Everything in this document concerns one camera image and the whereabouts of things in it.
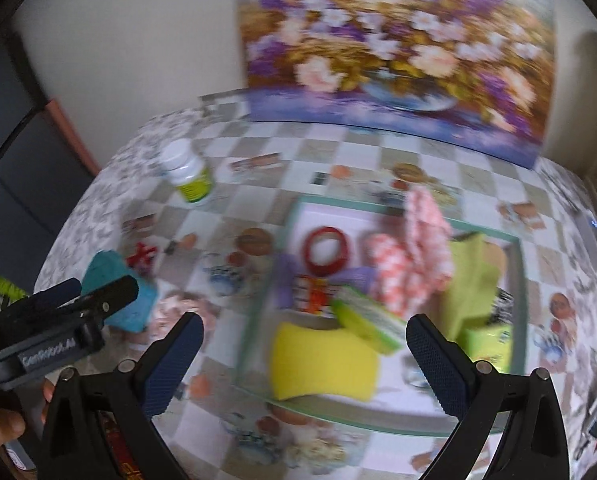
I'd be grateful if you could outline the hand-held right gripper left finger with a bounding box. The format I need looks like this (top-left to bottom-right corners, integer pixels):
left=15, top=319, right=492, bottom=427
left=38, top=311, right=204, bottom=480

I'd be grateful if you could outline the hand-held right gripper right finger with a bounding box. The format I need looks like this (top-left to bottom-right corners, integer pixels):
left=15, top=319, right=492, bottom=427
left=407, top=313, right=571, bottom=480

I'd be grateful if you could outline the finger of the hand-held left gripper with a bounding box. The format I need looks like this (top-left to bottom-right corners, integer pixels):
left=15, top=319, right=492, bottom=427
left=0, top=277, right=82, bottom=319
left=73, top=274, right=140, bottom=326

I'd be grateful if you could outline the teal wipes case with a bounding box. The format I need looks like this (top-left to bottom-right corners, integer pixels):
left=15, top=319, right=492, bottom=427
left=81, top=250, right=159, bottom=333

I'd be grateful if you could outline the green tissue packet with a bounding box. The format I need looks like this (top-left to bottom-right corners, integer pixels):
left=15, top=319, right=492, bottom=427
left=461, top=322, right=514, bottom=373

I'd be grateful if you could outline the leopard print scrunchie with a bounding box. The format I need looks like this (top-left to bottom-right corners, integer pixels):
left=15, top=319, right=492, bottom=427
left=485, top=287, right=516, bottom=326

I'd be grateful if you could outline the lime green cloth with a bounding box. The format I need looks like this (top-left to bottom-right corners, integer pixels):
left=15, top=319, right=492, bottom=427
left=441, top=232, right=511, bottom=341

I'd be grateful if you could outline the pink white fuzzy cloth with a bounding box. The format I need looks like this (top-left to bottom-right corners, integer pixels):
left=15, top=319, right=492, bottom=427
left=363, top=187, right=454, bottom=318

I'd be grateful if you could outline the beige round puff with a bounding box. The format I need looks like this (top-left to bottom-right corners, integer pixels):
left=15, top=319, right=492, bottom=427
left=485, top=242, right=510, bottom=273

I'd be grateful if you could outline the teal rimmed white tray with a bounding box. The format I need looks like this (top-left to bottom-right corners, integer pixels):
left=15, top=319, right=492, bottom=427
left=234, top=196, right=526, bottom=433

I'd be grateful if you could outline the red tape roll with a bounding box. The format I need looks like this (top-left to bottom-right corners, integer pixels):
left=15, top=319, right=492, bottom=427
left=301, top=226, right=354, bottom=277

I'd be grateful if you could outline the person's left hand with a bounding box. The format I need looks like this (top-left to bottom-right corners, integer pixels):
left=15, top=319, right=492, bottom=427
left=0, top=406, right=26, bottom=456

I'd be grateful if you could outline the red hair clip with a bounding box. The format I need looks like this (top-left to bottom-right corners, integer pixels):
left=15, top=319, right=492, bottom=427
left=127, top=241, right=158, bottom=267

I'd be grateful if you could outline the pink floral fabric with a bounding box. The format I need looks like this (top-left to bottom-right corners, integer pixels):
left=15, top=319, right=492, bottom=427
left=151, top=287, right=219, bottom=346

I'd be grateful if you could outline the green printed packaging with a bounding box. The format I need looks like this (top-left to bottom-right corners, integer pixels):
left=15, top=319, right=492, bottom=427
left=0, top=270, right=29, bottom=306

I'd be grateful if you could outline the green yellow scrub sponge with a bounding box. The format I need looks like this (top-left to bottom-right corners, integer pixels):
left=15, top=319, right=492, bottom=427
left=331, top=285, right=409, bottom=356

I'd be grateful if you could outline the dark cabinet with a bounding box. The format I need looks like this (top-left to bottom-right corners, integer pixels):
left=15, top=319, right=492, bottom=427
left=0, top=25, right=96, bottom=281

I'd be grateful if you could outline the grey floral tablecloth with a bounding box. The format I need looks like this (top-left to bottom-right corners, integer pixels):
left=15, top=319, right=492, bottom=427
left=33, top=107, right=219, bottom=311

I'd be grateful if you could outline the white pill bottle green label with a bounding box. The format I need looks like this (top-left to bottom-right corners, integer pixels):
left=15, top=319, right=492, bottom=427
left=158, top=139, right=215, bottom=207

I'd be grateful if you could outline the orange gold packet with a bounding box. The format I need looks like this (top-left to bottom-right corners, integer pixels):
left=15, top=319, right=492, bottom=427
left=293, top=275, right=341, bottom=316

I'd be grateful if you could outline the checkered tablecloth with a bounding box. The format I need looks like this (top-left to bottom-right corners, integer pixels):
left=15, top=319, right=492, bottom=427
left=93, top=87, right=597, bottom=480

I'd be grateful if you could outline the floral painting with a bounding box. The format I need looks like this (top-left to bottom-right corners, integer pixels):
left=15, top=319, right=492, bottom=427
left=233, top=0, right=556, bottom=171

